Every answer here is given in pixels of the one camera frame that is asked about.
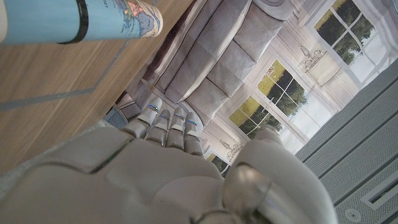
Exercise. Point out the paper map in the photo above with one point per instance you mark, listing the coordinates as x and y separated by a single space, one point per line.
115 21

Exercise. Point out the printed living room backdrop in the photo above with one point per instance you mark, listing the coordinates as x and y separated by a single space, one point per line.
248 62

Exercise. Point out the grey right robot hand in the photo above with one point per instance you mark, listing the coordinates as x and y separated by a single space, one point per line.
140 180

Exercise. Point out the black rubber band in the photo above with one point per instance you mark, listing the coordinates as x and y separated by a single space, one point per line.
83 21

